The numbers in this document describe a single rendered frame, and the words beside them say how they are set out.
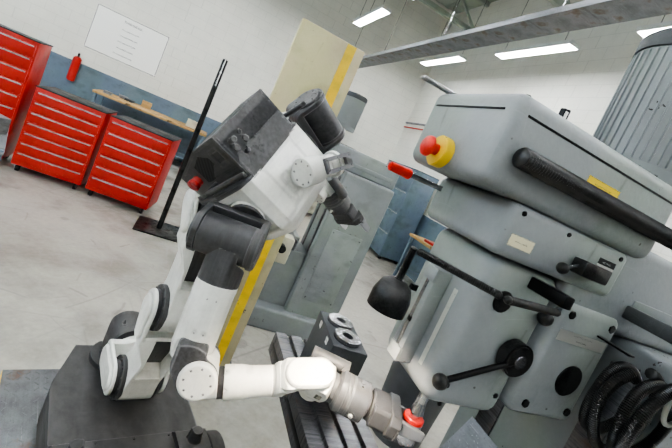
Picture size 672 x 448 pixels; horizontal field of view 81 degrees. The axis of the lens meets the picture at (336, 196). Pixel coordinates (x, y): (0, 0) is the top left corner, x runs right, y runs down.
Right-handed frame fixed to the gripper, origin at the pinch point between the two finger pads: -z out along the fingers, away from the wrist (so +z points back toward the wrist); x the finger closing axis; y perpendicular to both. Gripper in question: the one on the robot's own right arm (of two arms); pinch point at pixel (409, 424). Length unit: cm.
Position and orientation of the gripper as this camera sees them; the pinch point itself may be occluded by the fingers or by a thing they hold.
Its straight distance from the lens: 103.7
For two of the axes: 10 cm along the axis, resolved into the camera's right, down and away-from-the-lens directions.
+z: -9.1, -4.1, 0.6
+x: 0.9, -0.7, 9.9
